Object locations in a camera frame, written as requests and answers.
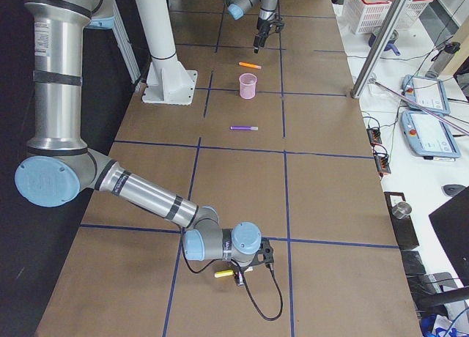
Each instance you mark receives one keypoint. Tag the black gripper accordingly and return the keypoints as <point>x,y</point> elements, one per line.
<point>261,26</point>
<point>239,270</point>

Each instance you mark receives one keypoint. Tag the yellow highlighter pen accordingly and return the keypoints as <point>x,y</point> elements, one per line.
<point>231,272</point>

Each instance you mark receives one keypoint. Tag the orange highlighter pen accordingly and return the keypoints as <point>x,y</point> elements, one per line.
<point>250,65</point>

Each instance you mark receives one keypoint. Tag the purple highlighter pen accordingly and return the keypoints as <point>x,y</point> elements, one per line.
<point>243,128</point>

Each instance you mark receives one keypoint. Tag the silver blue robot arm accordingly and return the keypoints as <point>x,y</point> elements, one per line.
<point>60,164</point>
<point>238,8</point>

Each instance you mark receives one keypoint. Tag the pink mesh pen holder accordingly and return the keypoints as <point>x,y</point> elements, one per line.
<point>247,85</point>

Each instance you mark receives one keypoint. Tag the white plastic basket red rim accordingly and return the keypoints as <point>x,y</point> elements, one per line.
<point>364,16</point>

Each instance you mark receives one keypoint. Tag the small steel cup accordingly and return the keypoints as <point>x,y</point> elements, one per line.
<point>401,210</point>

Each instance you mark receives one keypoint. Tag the dark water bottle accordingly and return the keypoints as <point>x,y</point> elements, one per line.
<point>445,53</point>

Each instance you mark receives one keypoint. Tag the far teach pendant tablet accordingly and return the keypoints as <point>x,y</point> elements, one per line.
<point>427,92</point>

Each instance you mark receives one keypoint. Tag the teach pendant tablet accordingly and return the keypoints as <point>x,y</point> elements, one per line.
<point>427,92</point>
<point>427,136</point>

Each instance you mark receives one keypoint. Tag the near teach pendant tablet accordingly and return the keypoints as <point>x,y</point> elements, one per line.
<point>427,136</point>

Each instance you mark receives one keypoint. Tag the black computer monitor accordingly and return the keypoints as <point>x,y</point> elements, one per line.
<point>450,223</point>

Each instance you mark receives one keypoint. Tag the black computer mouse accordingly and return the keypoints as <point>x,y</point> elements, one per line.
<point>452,190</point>

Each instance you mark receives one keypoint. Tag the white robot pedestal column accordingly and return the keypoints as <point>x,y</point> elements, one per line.
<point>168,82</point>

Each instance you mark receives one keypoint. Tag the aluminium frame post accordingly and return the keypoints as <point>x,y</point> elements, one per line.
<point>386,30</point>

